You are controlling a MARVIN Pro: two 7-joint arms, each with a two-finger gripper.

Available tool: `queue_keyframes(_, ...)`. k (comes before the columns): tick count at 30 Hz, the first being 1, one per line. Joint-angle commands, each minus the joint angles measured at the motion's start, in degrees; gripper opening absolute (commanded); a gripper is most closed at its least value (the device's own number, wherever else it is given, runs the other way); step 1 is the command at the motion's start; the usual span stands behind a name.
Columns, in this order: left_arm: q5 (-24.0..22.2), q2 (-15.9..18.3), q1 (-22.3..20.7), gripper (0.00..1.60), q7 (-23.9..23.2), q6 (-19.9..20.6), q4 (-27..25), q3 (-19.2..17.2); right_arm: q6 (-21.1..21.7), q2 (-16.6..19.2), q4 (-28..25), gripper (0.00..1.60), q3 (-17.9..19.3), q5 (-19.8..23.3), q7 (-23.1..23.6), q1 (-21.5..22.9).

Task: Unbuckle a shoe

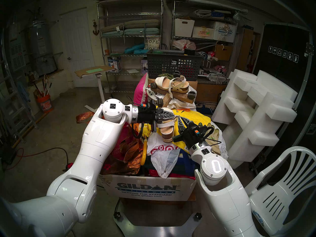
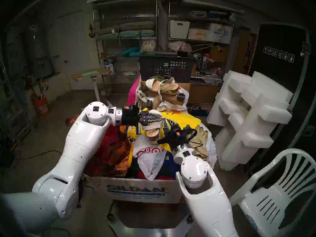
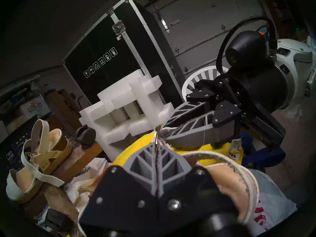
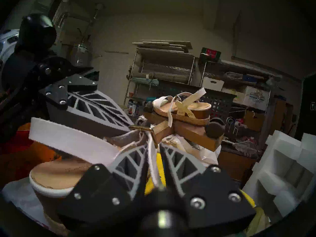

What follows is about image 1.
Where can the long white tube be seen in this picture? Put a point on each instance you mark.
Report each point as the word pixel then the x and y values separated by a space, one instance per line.
pixel 217 5

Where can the teal seat cushion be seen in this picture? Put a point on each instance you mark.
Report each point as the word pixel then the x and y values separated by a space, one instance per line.
pixel 140 31

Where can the yellow terry towel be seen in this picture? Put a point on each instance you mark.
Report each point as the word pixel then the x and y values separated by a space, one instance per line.
pixel 200 118

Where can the black plastic mesh basket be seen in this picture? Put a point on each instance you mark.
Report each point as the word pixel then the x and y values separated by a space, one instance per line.
pixel 160 63

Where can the brown cardboard box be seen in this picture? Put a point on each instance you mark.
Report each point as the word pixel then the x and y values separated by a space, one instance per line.
pixel 223 52

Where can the grey metal ladder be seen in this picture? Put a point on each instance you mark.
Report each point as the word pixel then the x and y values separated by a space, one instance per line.
pixel 30 115

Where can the white red plastic bag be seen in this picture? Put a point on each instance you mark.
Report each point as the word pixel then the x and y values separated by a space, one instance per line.
pixel 184 44

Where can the beige green garden glove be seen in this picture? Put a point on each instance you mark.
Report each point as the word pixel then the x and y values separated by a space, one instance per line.
pixel 216 134
pixel 200 125

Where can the blue patterned rug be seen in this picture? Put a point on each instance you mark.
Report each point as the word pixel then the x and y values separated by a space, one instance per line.
pixel 205 108

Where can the white foam packing block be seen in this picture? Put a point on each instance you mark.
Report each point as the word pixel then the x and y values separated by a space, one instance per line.
pixel 279 86
pixel 246 130

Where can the teal pillow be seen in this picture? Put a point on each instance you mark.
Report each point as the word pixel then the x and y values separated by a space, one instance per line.
pixel 134 49

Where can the grey water heater tank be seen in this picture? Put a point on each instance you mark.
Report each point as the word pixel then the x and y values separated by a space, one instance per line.
pixel 42 46

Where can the pink artificial flowers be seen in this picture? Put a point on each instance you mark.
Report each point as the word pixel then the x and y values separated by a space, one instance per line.
pixel 219 69

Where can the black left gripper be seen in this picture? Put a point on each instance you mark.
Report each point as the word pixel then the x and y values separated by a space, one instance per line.
pixel 147 115

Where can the white plastic sheet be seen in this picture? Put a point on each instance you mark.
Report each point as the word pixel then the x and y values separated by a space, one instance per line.
pixel 224 152

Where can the white storage bin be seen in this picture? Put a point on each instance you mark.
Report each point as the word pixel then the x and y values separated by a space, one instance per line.
pixel 184 28

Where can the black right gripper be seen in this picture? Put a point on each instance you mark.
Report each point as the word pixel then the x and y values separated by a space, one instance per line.
pixel 193 139

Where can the white plastic garden chair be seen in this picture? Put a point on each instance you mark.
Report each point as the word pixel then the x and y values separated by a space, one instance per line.
pixel 271 207

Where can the black flight case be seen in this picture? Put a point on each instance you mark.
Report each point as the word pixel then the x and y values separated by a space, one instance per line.
pixel 284 36

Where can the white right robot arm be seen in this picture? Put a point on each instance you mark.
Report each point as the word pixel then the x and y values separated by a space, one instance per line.
pixel 227 204

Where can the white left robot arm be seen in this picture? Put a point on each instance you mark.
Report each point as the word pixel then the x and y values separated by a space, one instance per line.
pixel 98 145

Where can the wooden caster dolly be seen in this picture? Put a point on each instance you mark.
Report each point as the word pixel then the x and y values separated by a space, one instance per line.
pixel 181 95

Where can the blue white appliance box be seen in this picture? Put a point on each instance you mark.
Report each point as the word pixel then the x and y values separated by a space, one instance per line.
pixel 114 65

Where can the small orange plastic tool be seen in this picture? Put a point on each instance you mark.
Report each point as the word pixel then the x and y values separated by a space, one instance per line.
pixel 184 109

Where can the white overbed rolling table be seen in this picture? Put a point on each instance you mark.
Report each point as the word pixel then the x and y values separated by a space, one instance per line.
pixel 101 90

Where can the orange plastic bucket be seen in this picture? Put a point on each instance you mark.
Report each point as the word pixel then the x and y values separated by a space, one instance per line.
pixel 45 105

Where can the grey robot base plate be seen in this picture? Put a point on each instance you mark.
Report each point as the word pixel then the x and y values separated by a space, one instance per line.
pixel 158 231

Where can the brown anchor wall ornament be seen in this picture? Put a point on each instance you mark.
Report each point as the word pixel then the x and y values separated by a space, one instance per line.
pixel 95 31

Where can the beige seat cushion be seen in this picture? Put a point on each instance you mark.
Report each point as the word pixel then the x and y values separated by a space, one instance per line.
pixel 140 23

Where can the white Gildan activewear carton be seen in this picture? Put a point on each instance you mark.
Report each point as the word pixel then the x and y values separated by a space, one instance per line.
pixel 148 188
pixel 224 31

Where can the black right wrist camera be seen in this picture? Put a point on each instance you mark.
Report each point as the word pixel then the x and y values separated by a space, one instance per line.
pixel 196 132

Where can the white labelled cardboard box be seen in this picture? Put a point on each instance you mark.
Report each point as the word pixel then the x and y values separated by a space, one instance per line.
pixel 202 32

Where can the grey louvred furnace unit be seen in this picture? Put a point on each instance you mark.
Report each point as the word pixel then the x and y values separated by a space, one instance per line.
pixel 17 56

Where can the pink pillow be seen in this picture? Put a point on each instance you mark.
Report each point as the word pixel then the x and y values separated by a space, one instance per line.
pixel 140 90

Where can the white red-logo plastic bag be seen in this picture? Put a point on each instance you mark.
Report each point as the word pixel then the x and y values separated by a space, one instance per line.
pixel 163 162

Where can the red orange patterned fabric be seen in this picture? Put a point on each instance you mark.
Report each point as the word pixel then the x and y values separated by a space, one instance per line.
pixel 128 157

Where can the blue fabric bag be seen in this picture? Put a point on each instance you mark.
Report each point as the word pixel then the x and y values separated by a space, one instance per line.
pixel 185 165

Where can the olive green cloth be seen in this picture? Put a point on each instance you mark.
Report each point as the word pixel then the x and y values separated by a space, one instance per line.
pixel 165 76

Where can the white panel door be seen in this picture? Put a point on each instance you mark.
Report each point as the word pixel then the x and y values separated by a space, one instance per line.
pixel 77 41

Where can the brown wooden chest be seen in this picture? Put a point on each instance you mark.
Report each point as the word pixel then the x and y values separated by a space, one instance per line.
pixel 209 92

